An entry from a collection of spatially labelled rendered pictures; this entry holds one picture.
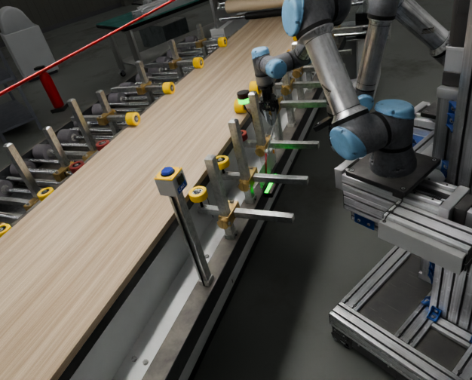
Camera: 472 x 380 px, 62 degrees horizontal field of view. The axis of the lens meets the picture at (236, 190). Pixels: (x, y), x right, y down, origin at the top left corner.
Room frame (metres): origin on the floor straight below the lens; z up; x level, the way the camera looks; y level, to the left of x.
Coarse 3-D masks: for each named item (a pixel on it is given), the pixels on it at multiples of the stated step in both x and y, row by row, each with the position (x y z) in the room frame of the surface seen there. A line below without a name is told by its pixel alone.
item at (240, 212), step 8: (200, 208) 1.41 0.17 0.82; (208, 208) 1.39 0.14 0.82; (216, 208) 1.38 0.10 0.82; (240, 208) 1.34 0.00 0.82; (240, 216) 1.31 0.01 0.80; (248, 216) 1.29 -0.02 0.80; (256, 216) 1.27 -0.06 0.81; (264, 216) 1.26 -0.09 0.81; (272, 216) 1.24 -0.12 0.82; (280, 216) 1.22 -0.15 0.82; (288, 216) 1.21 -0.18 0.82
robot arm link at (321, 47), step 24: (288, 0) 1.26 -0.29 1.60; (312, 0) 1.23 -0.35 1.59; (336, 0) 1.25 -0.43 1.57; (288, 24) 1.26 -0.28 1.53; (312, 24) 1.20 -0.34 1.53; (312, 48) 1.19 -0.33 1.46; (336, 48) 1.18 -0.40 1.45; (336, 72) 1.12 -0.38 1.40; (336, 96) 1.09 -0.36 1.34; (336, 120) 1.06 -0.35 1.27; (360, 120) 1.03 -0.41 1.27; (336, 144) 1.05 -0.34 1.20; (360, 144) 0.98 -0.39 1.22; (384, 144) 1.01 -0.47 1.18
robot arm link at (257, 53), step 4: (256, 48) 1.68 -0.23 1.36; (260, 48) 1.66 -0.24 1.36; (264, 48) 1.65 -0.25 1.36; (252, 52) 1.66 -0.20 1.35; (256, 52) 1.64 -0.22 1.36; (260, 52) 1.63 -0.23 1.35; (264, 52) 1.63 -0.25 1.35; (268, 52) 1.64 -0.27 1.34; (252, 56) 1.66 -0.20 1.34; (256, 56) 1.64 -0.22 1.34; (260, 56) 1.63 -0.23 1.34; (256, 60) 1.63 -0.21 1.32; (256, 64) 1.63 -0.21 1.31; (256, 68) 1.64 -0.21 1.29; (256, 72) 1.65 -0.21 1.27; (260, 72) 1.63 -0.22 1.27; (256, 76) 1.65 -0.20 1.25; (260, 76) 1.63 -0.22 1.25; (264, 76) 1.63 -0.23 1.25
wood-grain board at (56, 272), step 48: (240, 48) 3.34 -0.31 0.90; (288, 48) 3.04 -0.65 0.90; (192, 96) 2.55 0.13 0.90; (144, 144) 2.01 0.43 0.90; (192, 144) 1.87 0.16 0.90; (96, 192) 1.62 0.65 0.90; (144, 192) 1.52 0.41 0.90; (0, 240) 1.42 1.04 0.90; (48, 240) 1.34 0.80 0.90; (96, 240) 1.26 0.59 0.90; (144, 240) 1.19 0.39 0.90; (0, 288) 1.11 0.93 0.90; (48, 288) 1.05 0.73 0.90; (96, 288) 0.99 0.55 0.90; (0, 336) 0.88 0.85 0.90; (48, 336) 0.83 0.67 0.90
